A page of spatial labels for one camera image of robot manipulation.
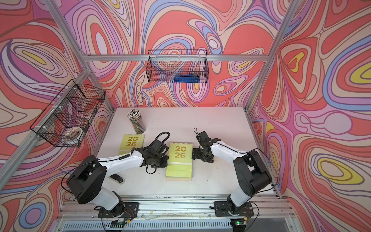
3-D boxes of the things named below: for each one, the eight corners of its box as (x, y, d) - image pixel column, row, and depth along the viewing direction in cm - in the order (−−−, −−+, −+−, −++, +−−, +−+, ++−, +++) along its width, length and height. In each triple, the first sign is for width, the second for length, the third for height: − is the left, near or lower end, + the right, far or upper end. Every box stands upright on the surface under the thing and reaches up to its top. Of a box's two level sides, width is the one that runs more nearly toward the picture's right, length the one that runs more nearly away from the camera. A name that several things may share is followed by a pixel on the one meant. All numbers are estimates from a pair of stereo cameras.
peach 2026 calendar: (166, 181, 85) (166, 179, 83) (167, 178, 86) (166, 176, 83) (191, 181, 85) (192, 179, 83) (191, 178, 86) (191, 176, 83)
